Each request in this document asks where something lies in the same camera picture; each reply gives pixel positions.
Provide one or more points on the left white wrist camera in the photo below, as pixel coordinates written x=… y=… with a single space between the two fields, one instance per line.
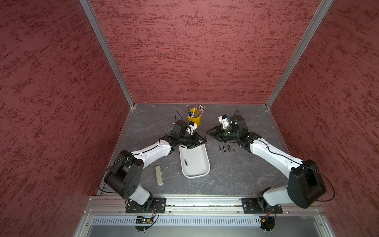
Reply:
x=192 y=126

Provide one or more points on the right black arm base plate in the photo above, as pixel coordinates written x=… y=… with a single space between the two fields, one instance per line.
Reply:
x=251 y=205

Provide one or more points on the white oval storage tray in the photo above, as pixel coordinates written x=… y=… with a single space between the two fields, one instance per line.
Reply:
x=198 y=162

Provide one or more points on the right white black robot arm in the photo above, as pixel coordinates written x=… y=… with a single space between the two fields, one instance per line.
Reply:
x=305 y=182

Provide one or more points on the yellow pencil cup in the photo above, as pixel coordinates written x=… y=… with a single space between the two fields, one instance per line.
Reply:
x=196 y=120

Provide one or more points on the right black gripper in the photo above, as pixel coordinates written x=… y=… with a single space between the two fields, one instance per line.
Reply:
x=217 y=134

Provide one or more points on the aluminium front rail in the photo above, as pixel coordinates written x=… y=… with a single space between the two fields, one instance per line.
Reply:
x=194 y=205

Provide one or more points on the aluminium corner post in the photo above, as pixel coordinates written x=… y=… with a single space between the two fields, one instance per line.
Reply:
x=91 y=16
x=301 y=47

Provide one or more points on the coloured pencils bundle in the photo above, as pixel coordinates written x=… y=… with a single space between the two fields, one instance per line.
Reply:
x=197 y=111

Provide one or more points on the left controller board with wires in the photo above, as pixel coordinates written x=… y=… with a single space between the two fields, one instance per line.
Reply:
x=142 y=224

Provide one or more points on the right aluminium corner post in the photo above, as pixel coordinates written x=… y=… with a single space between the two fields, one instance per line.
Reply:
x=301 y=47

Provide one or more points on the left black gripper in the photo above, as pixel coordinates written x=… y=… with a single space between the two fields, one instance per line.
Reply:
x=196 y=137

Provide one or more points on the beige oblong case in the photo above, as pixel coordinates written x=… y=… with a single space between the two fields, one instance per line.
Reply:
x=159 y=175

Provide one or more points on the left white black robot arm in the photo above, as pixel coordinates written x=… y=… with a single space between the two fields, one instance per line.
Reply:
x=124 y=175

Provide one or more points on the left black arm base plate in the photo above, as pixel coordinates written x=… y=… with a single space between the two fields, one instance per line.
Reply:
x=152 y=206

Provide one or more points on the left aluminium corner post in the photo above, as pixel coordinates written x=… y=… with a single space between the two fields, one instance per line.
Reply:
x=91 y=16

